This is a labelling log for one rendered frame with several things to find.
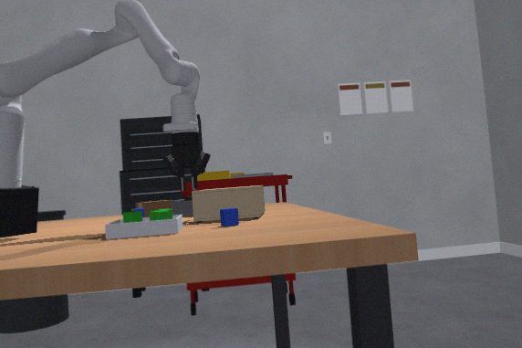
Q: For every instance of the brown cardboard box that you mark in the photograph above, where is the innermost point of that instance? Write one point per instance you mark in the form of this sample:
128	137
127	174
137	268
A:
154	205

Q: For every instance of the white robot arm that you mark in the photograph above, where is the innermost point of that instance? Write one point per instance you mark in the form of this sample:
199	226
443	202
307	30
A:
75	47

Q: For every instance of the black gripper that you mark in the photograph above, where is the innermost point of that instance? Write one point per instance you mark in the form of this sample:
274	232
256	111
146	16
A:
186	150

